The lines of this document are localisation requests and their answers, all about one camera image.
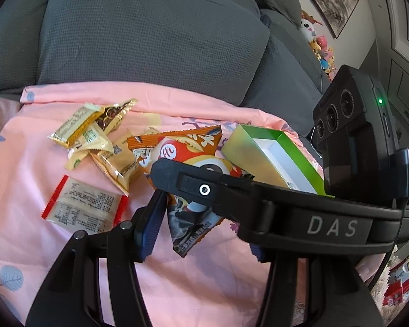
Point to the brown gold chocolate packet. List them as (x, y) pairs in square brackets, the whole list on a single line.
[(113, 115)]

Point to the yellow square cake packet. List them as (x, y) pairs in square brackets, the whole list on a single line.
[(131, 156)]

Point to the pink printed blanket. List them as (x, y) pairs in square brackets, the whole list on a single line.
[(218, 283)]

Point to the green cardboard box tray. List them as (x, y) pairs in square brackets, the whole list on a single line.
[(271, 157)]

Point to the orange panda snack packet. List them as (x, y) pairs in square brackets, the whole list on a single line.
[(178, 160)]

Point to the red white snack packet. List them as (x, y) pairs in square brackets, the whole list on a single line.
[(75, 206)]

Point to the pale yellow green-label packet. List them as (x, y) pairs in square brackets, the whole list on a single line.
[(92, 139)]

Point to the black camera box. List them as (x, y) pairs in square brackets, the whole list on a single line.
[(355, 135)]

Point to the red yellow snack bag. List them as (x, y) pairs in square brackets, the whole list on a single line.
[(398, 288)]

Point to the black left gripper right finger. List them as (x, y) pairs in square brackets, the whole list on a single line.
[(335, 295)]

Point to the colourful plush toys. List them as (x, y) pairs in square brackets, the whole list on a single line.
[(318, 44)]

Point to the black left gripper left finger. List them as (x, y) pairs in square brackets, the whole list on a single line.
[(70, 294)]

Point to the gold wafer bar packet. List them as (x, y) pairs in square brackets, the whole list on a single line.
[(75, 125)]

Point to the grey fabric sofa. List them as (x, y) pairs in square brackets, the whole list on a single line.
[(250, 53)]

